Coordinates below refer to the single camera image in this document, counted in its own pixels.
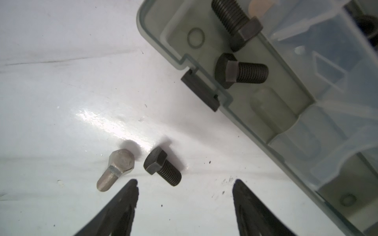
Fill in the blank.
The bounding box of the silver bolt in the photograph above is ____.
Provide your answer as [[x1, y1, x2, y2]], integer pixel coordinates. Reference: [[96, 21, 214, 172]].
[[96, 149, 135, 192]]

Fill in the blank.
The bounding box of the black bolt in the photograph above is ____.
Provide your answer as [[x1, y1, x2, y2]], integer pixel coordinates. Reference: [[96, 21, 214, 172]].
[[143, 147, 182, 186], [211, 0, 263, 52], [214, 53, 269, 89]]

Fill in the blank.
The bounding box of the grey plastic organizer box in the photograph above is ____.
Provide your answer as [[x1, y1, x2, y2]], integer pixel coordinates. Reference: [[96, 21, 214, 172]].
[[137, 1, 378, 236]]

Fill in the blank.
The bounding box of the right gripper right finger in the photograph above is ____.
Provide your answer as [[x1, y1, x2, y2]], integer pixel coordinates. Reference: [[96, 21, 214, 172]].
[[232, 179, 295, 236]]

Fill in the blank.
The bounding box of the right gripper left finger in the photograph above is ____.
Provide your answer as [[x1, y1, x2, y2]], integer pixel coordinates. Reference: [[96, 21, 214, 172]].
[[76, 179, 139, 236]]

